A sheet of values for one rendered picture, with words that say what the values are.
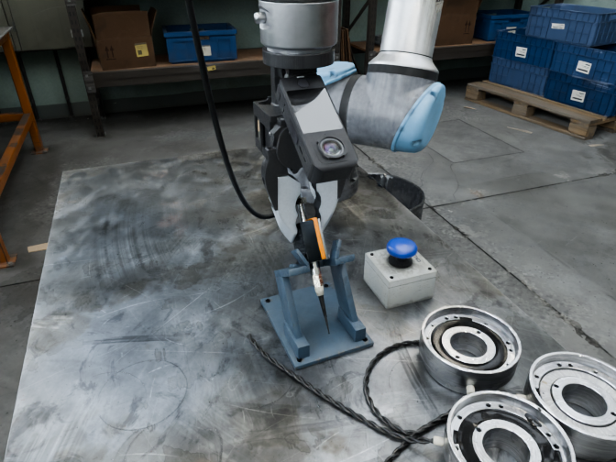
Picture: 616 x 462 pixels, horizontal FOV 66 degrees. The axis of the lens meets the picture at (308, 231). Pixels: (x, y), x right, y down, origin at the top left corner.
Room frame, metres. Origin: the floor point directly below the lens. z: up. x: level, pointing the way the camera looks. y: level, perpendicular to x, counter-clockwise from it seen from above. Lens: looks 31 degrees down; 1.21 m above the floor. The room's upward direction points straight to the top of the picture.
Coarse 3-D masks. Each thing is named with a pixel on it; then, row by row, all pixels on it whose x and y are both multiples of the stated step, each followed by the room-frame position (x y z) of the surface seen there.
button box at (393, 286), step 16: (368, 256) 0.53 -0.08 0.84; (384, 256) 0.53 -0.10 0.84; (416, 256) 0.53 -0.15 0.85; (368, 272) 0.53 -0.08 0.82; (384, 272) 0.50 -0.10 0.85; (400, 272) 0.50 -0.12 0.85; (416, 272) 0.50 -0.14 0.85; (432, 272) 0.50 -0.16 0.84; (384, 288) 0.49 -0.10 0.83; (400, 288) 0.48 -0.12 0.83; (416, 288) 0.49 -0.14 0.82; (432, 288) 0.50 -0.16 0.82; (384, 304) 0.48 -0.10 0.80; (400, 304) 0.48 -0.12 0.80
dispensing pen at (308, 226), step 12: (300, 204) 0.49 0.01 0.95; (300, 216) 0.48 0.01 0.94; (300, 228) 0.46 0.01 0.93; (312, 228) 0.46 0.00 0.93; (300, 240) 0.46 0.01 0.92; (312, 240) 0.45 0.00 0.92; (312, 252) 0.44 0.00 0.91; (312, 264) 0.45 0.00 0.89; (312, 276) 0.44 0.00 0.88; (324, 312) 0.42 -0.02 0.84
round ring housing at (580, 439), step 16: (560, 352) 0.36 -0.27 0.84; (544, 368) 0.35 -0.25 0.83; (560, 368) 0.35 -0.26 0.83; (576, 368) 0.35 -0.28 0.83; (592, 368) 0.35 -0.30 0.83; (608, 368) 0.34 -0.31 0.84; (528, 384) 0.32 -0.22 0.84; (560, 384) 0.33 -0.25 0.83; (576, 384) 0.33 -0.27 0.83; (592, 384) 0.33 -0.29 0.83; (608, 384) 0.33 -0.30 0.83; (528, 400) 0.31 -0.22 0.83; (560, 400) 0.31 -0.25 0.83; (576, 400) 0.33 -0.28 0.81; (592, 400) 0.32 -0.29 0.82; (608, 400) 0.31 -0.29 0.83; (576, 416) 0.29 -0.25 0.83; (608, 416) 0.29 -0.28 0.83; (576, 432) 0.27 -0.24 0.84; (576, 448) 0.26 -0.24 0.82; (592, 448) 0.26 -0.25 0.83; (608, 448) 0.26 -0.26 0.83
